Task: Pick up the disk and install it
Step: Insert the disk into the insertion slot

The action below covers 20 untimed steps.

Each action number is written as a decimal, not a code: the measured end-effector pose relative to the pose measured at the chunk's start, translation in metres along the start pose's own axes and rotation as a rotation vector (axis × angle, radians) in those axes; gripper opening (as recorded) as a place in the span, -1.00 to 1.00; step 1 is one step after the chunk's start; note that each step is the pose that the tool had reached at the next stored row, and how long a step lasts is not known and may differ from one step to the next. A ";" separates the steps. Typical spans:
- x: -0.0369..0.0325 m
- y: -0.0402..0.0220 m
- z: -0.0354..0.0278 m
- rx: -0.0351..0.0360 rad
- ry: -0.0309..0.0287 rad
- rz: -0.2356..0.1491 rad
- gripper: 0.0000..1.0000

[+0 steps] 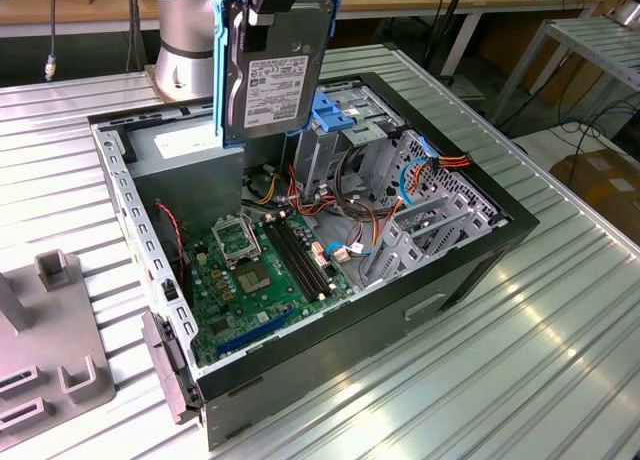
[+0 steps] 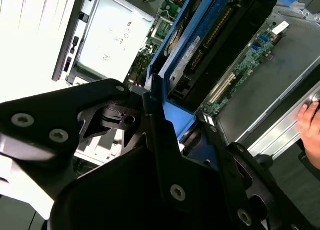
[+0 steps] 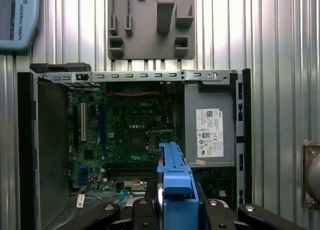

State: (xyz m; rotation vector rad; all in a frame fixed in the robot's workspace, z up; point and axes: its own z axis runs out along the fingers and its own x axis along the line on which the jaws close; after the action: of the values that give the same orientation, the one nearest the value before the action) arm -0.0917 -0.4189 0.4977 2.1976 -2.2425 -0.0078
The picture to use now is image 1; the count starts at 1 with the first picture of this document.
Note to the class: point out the hard disk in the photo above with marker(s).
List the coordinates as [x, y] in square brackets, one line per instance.
[275, 80]

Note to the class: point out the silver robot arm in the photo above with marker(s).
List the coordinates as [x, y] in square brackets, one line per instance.
[185, 40]

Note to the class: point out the silver perforated disk bay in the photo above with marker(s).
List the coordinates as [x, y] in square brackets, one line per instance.
[450, 195]

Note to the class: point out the wooden desk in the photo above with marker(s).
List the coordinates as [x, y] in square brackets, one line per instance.
[390, 0]

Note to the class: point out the blue plastic cage latch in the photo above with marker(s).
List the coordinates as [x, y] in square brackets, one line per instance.
[330, 115]

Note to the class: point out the grey metal drive cage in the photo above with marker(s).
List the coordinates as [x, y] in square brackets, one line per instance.
[325, 155]

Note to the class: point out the black stand pole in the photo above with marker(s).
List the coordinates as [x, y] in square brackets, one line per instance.
[452, 5]

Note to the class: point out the grey power supply unit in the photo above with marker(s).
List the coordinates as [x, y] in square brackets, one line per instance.
[190, 190]

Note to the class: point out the black RAM slot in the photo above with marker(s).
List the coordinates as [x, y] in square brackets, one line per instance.
[301, 256]
[286, 263]
[309, 253]
[294, 260]

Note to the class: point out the CPU socket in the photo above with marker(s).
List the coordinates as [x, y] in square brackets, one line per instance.
[254, 280]

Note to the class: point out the metal slat side table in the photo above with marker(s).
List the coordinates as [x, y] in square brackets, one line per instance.
[600, 45]

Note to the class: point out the green motherboard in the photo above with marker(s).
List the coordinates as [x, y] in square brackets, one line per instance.
[235, 320]

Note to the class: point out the blue expansion slot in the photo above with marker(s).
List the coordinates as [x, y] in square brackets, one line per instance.
[255, 332]

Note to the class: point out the black open PC case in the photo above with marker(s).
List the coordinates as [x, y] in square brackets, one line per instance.
[350, 340]

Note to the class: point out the brown cardboard box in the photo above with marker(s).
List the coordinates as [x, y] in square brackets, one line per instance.
[600, 180]

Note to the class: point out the grey plastic case latch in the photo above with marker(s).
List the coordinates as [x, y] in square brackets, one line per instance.
[165, 360]

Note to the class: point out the grey parts rack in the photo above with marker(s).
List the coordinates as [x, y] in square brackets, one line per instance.
[55, 340]

